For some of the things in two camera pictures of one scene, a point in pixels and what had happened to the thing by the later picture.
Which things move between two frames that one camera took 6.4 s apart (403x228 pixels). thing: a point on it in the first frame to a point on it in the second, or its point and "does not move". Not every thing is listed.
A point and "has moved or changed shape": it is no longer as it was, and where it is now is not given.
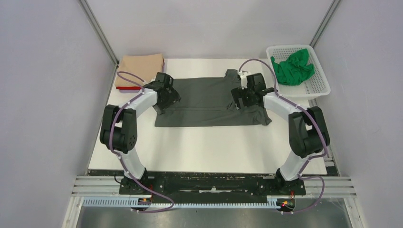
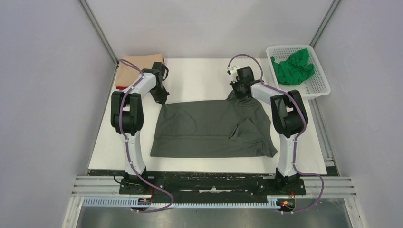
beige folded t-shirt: x=147 y=67 does not move
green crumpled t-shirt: x=294 y=70 does not move
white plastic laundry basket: x=300 y=73 does not move
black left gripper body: x=170 y=99 to x=159 y=93
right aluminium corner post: x=332 y=7 does not move
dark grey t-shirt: x=207 y=102 has moved or changed shape
